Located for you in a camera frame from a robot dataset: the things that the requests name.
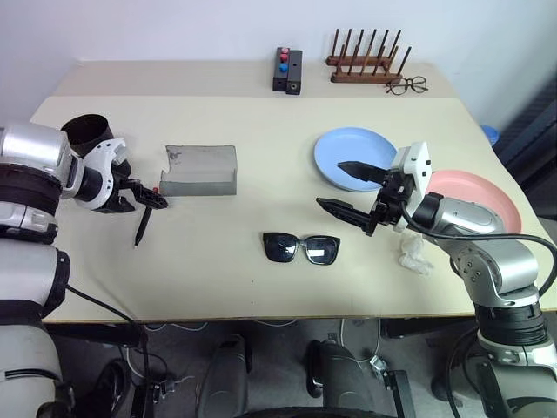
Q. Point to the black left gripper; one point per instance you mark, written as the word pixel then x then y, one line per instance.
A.
pixel 123 170

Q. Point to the dark rounded robot leg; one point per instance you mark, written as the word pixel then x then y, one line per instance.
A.
pixel 337 379
pixel 228 374

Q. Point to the plain black box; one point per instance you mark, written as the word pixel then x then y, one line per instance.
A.
pixel 294 72

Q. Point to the blue round object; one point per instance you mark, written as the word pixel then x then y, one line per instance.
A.
pixel 491 135

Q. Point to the dark ribbed panel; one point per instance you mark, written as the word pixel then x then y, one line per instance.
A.
pixel 533 126

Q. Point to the black sunglasses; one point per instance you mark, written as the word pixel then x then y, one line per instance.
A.
pixel 300 249

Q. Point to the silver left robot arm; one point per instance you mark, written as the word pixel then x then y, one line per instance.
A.
pixel 30 270

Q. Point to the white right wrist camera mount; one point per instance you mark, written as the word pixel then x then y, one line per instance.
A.
pixel 415 163

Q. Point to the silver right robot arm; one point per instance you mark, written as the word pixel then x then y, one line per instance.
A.
pixel 491 265

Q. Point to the black box with coloured buttons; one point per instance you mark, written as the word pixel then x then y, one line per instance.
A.
pixel 280 69

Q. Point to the thin-framed clear eyeglasses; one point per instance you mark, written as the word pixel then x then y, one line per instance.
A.
pixel 407 85

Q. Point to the pink plate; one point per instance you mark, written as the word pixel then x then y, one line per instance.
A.
pixel 478 191

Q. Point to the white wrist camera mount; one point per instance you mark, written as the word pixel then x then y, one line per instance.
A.
pixel 102 157
pixel 415 163

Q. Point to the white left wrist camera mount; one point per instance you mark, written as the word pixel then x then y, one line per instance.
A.
pixel 102 157

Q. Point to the grey open glasses case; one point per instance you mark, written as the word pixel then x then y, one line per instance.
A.
pixel 200 172

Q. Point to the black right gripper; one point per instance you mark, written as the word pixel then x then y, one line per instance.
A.
pixel 393 196

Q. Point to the crumpled white tissue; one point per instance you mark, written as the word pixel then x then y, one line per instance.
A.
pixel 413 257

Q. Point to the light blue plate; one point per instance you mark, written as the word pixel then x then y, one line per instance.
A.
pixel 352 150

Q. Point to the black marker pen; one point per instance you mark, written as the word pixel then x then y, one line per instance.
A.
pixel 142 228

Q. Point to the black table frame bar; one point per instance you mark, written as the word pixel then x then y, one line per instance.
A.
pixel 91 335

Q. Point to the brown wooden plate rack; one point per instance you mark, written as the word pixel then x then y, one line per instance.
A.
pixel 365 72

